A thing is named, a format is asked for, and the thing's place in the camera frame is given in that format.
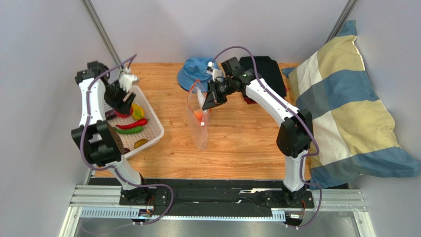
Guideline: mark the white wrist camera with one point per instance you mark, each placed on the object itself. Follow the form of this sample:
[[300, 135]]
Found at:
[[216, 74], [126, 81]]

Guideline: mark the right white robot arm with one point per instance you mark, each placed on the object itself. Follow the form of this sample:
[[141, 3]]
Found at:
[[295, 128]]

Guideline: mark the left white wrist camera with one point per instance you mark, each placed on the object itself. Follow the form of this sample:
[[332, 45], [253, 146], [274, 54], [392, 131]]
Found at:
[[126, 81]]

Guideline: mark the right aluminium corner post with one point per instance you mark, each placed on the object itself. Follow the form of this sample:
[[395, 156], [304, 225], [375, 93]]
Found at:
[[343, 17]]

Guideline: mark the white plastic basket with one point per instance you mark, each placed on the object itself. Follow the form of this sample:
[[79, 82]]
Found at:
[[151, 125]]

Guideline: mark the clear orange-zip bag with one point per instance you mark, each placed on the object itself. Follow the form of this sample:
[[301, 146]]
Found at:
[[198, 128]]

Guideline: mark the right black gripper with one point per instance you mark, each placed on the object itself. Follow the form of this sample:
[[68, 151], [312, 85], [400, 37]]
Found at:
[[216, 93]]

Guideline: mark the black folded cloth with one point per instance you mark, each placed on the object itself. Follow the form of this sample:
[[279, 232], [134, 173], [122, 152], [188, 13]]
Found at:
[[269, 70]]

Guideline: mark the red chili pepper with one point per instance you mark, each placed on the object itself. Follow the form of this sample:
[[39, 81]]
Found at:
[[141, 122]]

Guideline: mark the red tomato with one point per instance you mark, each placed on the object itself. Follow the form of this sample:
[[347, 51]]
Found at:
[[120, 115]]

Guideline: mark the yellow brown passion fruit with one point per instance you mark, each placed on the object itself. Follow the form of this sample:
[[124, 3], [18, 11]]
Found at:
[[140, 143]]

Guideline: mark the aluminium corner post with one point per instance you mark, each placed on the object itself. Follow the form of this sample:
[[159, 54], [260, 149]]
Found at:
[[343, 17], [96, 21]]

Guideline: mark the green chili pepper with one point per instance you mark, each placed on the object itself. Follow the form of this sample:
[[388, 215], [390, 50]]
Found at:
[[129, 131]]

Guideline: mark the left aluminium corner post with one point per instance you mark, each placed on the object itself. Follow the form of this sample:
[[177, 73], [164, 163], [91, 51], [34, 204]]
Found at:
[[96, 21]]

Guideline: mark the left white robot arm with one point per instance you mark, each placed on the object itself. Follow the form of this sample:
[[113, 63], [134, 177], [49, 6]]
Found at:
[[131, 181]]

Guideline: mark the pink peach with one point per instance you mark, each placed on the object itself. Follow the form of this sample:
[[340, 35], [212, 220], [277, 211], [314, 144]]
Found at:
[[198, 114]]

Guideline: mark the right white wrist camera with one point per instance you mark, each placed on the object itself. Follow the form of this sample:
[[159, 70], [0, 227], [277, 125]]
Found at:
[[216, 74]]

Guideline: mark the blue bucket hat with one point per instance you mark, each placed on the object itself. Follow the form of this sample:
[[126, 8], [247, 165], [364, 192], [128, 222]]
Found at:
[[194, 68]]

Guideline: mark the purple eggplant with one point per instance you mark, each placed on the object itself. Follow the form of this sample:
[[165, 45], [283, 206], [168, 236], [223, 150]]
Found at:
[[111, 114]]

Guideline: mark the aluminium frame rail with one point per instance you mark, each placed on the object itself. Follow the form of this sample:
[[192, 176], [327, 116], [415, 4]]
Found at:
[[94, 211]]

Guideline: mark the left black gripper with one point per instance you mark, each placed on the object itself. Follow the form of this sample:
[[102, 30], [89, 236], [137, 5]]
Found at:
[[121, 105]]

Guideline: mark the yellow green mango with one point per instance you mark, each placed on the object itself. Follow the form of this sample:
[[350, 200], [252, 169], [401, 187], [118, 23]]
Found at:
[[137, 112]]

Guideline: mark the blue yellow checked pillow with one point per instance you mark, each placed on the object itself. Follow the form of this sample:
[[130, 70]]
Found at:
[[354, 131]]

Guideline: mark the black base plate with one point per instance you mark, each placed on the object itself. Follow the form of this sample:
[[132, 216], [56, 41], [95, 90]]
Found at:
[[219, 198]]

